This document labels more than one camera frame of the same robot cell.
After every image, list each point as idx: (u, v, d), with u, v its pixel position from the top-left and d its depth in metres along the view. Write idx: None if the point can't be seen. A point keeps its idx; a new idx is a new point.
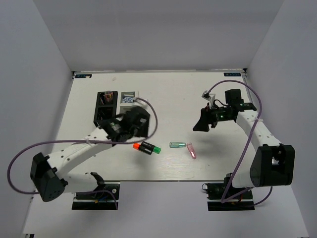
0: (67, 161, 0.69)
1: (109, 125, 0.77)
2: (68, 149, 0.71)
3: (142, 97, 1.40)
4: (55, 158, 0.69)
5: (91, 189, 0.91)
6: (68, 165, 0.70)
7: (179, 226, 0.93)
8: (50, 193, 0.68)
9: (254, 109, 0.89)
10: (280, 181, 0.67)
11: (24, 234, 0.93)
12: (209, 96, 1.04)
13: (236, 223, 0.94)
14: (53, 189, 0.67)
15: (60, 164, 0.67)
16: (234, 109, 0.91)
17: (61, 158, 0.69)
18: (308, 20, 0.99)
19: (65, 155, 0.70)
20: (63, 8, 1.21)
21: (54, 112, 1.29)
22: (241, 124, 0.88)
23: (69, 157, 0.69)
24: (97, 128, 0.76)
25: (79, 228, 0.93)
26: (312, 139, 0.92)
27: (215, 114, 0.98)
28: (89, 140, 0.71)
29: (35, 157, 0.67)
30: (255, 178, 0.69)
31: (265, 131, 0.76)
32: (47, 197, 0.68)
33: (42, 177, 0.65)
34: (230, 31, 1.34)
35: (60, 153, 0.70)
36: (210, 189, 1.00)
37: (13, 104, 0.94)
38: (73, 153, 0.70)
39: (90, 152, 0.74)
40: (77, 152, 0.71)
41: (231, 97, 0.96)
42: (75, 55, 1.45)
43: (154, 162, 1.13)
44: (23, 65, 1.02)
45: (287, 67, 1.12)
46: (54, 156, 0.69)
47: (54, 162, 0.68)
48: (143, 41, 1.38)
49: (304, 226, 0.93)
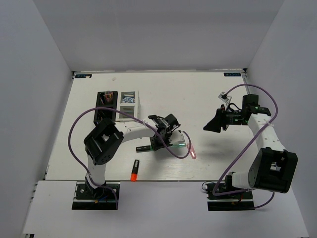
0: (129, 132, 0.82)
1: (155, 118, 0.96)
2: (129, 123, 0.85)
3: (142, 97, 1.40)
4: (121, 126, 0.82)
5: (99, 183, 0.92)
6: (127, 135, 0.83)
7: (179, 226, 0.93)
8: (103, 157, 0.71)
9: (269, 115, 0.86)
10: (276, 187, 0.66)
11: (24, 234, 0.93)
12: (226, 98, 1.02)
13: (236, 223, 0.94)
14: (109, 152, 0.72)
15: (124, 132, 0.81)
16: (248, 111, 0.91)
17: (125, 128, 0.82)
18: (308, 20, 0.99)
19: (128, 126, 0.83)
20: (64, 8, 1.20)
21: (54, 112, 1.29)
22: (251, 126, 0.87)
23: (131, 128, 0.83)
24: (148, 118, 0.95)
25: (79, 228, 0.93)
26: (312, 139, 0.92)
27: (229, 117, 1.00)
28: (146, 123, 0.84)
29: (105, 119, 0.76)
30: (252, 179, 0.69)
31: (273, 135, 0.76)
32: (101, 159, 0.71)
33: (111, 136, 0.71)
34: (230, 31, 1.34)
35: (124, 124, 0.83)
36: (210, 189, 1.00)
37: (12, 104, 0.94)
38: (134, 127, 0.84)
39: (141, 133, 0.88)
40: (136, 127, 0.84)
41: (248, 101, 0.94)
42: (75, 55, 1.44)
43: (154, 162, 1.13)
44: (23, 66, 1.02)
45: (287, 68, 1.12)
46: (118, 125, 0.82)
47: (120, 129, 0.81)
48: (144, 42, 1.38)
49: (303, 225, 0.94)
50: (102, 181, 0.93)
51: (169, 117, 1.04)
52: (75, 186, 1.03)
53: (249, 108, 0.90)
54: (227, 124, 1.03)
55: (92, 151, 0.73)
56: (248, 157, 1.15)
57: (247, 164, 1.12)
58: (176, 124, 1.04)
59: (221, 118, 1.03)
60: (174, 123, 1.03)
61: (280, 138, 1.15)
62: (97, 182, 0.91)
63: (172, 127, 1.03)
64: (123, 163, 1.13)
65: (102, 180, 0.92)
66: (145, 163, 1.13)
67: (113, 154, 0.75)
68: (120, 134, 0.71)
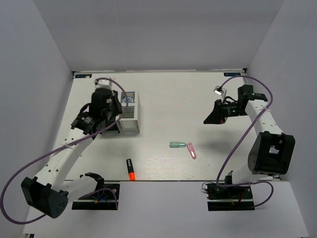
0: (57, 172, 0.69)
1: (78, 123, 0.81)
2: (51, 161, 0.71)
3: (142, 97, 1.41)
4: (44, 177, 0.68)
5: (92, 189, 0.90)
6: (59, 176, 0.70)
7: (177, 226, 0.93)
8: (58, 209, 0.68)
9: (266, 100, 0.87)
10: (275, 168, 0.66)
11: (24, 234, 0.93)
12: (222, 90, 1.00)
13: (237, 223, 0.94)
14: (57, 205, 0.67)
15: (52, 178, 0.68)
16: (245, 98, 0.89)
17: (49, 173, 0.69)
18: (308, 21, 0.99)
19: (52, 169, 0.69)
20: (63, 8, 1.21)
21: (54, 112, 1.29)
22: (248, 113, 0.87)
23: (57, 168, 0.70)
24: (71, 129, 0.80)
25: (79, 228, 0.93)
26: (313, 139, 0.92)
27: (227, 110, 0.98)
28: (68, 144, 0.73)
29: (22, 185, 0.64)
30: (252, 163, 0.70)
31: (270, 120, 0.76)
32: (56, 212, 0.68)
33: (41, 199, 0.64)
34: (230, 31, 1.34)
35: (46, 168, 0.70)
36: (210, 189, 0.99)
37: (12, 104, 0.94)
38: (58, 164, 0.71)
39: (74, 156, 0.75)
40: (61, 162, 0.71)
41: (243, 90, 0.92)
42: (75, 55, 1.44)
43: (153, 162, 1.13)
44: (23, 65, 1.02)
45: (287, 67, 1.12)
46: (41, 175, 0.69)
47: (46, 180, 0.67)
48: (143, 42, 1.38)
49: (304, 226, 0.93)
50: (94, 185, 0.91)
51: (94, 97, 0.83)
52: None
53: (246, 95, 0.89)
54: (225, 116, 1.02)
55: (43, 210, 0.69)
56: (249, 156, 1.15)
57: None
58: (109, 98, 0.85)
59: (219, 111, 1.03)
60: (105, 98, 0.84)
61: None
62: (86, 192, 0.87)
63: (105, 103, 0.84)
64: (122, 162, 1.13)
65: (93, 187, 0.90)
66: (145, 163, 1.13)
67: (64, 198, 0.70)
68: (46, 192, 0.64)
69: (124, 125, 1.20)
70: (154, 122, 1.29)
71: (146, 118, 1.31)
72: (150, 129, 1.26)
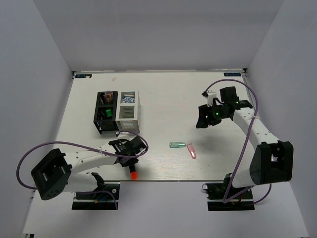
0: (81, 163, 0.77)
1: (117, 143, 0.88)
2: (82, 152, 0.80)
3: (142, 97, 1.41)
4: (71, 157, 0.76)
5: (92, 189, 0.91)
6: (79, 167, 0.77)
7: (177, 226, 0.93)
8: (49, 192, 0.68)
9: (250, 107, 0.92)
10: (281, 178, 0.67)
11: (24, 234, 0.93)
12: (207, 94, 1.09)
13: (236, 223, 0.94)
14: (56, 187, 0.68)
15: (75, 164, 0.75)
16: (230, 107, 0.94)
17: (76, 158, 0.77)
18: (308, 21, 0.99)
19: (79, 157, 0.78)
20: (63, 8, 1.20)
21: (54, 112, 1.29)
22: (238, 122, 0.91)
23: (82, 159, 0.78)
24: (108, 144, 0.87)
25: (79, 228, 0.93)
26: (314, 139, 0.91)
27: (212, 112, 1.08)
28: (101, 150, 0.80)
29: (52, 151, 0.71)
30: (256, 177, 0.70)
31: (262, 128, 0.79)
32: (47, 194, 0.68)
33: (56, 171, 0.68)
34: (230, 31, 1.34)
35: (76, 154, 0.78)
36: (210, 189, 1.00)
37: (12, 104, 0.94)
38: (87, 158, 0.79)
39: (97, 162, 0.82)
40: (90, 157, 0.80)
41: (226, 95, 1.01)
42: (75, 55, 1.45)
43: (154, 162, 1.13)
44: (23, 65, 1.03)
45: (287, 67, 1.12)
46: (70, 155, 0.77)
47: (71, 160, 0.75)
48: (143, 42, 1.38)
49: (303, 226, 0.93)
50: (93, 188, 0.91)
51: (135, 140, 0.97)
52: (73, 193, 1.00)
53: (231, 105, 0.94)
54: (211, 117, 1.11)
55: (37, 184, 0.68)
56: (248, 156, 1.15)
57: (247, 164, 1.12)
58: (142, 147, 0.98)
59: (205, 114, 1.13)
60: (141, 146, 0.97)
61: (280, 138, 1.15)
62: (86, 190, 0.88)
63: (138, 149, 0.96)
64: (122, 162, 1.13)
65: (93, 188, 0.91)
66: (145, 163, 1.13)
67: (62, 188, 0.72)
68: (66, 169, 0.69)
69: (124, 125, 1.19)
70: (154, 123, 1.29)
71: (146, 119, 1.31)
72: (150, 129, 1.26)
